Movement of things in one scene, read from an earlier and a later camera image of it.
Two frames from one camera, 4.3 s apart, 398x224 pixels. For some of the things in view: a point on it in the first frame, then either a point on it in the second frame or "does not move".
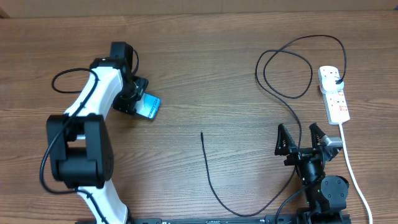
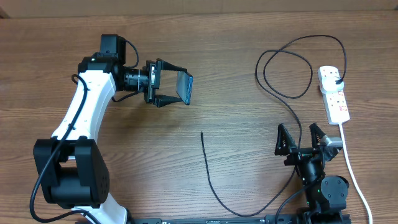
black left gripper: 128,106 → 154,82
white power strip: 335,102 does not move
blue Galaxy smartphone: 148,106 → 184,86
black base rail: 272,219 does not move
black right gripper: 298,154 does not move
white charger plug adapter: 329,86 does not move
